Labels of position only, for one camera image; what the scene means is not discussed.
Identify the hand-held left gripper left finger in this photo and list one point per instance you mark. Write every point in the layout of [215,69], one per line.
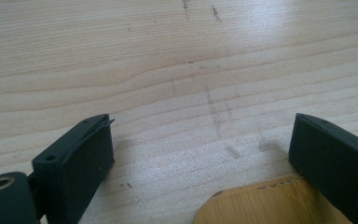
[77,174]

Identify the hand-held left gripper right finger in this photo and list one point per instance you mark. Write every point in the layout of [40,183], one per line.
[335,168]

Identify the carved wooden coaster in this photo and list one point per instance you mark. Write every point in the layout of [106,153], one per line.
[261,205]

